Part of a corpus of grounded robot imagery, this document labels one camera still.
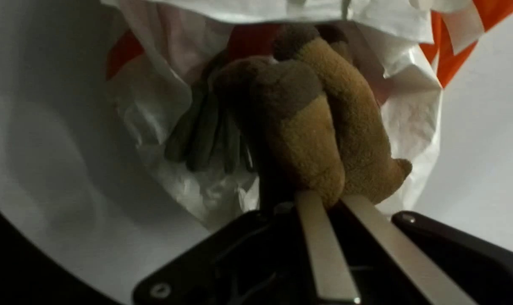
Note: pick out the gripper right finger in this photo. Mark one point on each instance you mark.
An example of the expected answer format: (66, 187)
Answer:
(401, 254)

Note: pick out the brown moose plush toy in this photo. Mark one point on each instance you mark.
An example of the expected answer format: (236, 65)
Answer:
(324, 119)

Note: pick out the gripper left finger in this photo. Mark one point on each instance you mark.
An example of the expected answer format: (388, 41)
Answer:
(325, 254)

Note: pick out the white orange plastic bag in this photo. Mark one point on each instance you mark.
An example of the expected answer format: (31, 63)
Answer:
(148, 95)

